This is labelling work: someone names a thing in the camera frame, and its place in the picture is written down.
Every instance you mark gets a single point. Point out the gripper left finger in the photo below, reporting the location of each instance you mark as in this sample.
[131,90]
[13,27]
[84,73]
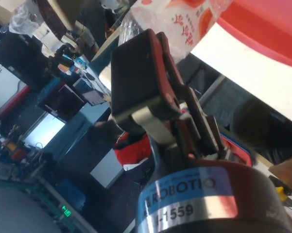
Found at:
[136,77]

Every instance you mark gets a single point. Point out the clear plastic bottle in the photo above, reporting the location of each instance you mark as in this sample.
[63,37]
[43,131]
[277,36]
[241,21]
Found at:
[184,19]

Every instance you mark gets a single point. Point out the red tray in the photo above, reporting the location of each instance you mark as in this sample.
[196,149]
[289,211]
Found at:
[269,29]

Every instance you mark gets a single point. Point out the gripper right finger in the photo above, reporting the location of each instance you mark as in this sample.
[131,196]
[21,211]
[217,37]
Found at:
[255,128]

